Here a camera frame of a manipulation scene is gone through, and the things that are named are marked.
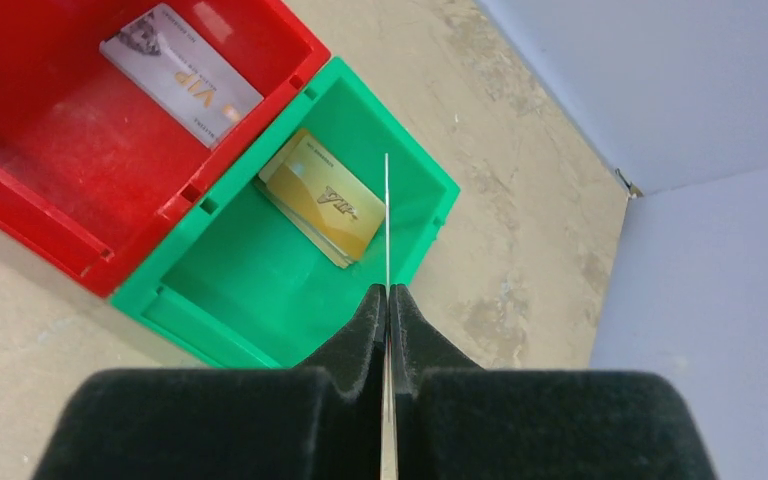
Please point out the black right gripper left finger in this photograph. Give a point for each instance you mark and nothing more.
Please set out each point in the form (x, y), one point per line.
(318, 420)

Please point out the silver credit card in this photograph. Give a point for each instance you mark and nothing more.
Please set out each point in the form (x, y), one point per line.
(173, 64)

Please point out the green plastic bin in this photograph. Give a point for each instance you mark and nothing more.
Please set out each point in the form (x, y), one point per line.
(236, 284)

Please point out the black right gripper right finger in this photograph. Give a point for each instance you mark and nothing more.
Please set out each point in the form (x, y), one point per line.
(457, 420)

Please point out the gold credit card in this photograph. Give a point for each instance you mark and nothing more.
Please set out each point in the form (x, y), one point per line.
(334, 254)

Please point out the red plastic bin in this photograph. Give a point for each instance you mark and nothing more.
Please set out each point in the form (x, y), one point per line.
(94, 171)

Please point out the gold card with stripe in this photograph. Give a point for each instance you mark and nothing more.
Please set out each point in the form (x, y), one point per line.
(284, 176)

